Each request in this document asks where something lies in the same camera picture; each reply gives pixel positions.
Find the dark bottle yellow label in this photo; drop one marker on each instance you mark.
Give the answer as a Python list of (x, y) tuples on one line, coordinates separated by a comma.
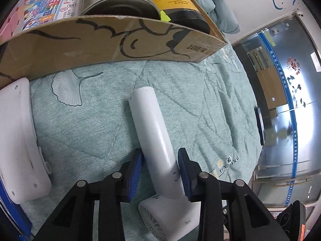
[(173, 0)]

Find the white plastic case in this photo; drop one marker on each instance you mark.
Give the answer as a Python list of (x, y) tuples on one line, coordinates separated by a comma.
[(17, 130)]

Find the brown cardboard box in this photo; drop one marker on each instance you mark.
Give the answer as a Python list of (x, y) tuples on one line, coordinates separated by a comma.
[(75, 45)]

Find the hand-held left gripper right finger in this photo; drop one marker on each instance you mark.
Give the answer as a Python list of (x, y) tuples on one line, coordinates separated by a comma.
[(184, 175)]

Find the pastel pink green box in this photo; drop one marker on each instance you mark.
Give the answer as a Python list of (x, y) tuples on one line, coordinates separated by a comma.
[(8, 25)]

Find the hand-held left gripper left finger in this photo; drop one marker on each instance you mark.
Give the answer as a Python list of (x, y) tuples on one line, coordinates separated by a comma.
[(134, 178)]

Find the colourful printed flat box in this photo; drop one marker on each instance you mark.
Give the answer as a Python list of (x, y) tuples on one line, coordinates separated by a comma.
[(50, 5)]

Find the glass door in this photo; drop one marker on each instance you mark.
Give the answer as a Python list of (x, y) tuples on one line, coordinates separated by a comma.
[(288, 130)]

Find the white hair dryer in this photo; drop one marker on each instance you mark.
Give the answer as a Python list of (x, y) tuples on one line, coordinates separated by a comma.
[(153, 130)]

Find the teal quilted bedspread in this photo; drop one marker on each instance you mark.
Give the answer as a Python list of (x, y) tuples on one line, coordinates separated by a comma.
[(100, 120)]

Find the light blue jacket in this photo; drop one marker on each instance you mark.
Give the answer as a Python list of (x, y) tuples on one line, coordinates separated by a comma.
[(215, 5)]

